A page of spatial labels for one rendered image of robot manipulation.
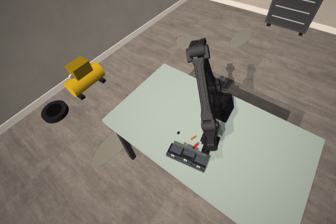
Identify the grey three-compartment bin rack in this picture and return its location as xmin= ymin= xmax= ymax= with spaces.
xmin=166 ymin=143 xmax=208 ymax=173

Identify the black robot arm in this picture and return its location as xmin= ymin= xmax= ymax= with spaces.
xmin=186 ymin=38 xmax=227 ymax=155

